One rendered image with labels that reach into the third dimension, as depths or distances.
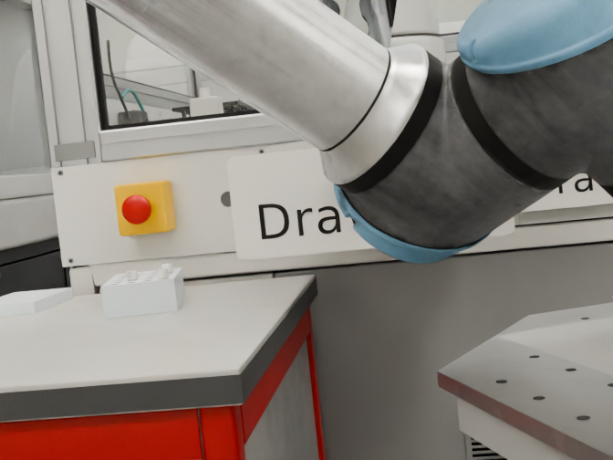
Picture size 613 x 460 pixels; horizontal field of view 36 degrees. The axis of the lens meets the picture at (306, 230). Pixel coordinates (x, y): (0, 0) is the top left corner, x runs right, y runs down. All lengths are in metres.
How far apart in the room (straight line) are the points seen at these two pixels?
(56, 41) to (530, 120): 0.92
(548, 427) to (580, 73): 0.21
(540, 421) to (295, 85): 0.26
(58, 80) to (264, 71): 0.81
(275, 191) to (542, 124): 0.43
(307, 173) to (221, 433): 0.32
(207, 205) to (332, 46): 0.74
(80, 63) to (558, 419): 1.01
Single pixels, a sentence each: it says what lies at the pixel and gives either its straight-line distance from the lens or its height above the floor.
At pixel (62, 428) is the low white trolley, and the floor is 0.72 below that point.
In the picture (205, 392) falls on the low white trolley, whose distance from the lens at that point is 0.75.
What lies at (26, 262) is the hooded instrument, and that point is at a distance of 2.20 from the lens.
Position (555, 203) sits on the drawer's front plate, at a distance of 1.31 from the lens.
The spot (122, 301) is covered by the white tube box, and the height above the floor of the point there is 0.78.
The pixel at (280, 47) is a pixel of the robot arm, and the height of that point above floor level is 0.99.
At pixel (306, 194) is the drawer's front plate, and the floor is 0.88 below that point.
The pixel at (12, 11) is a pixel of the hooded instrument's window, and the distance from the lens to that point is 2.29.
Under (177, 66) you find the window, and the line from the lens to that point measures 1.37.
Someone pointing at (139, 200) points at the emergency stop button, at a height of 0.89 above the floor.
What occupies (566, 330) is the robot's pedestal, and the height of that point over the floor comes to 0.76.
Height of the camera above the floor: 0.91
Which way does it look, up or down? 4 degrees down
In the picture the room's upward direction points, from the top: 6 degrees counter-clockwise
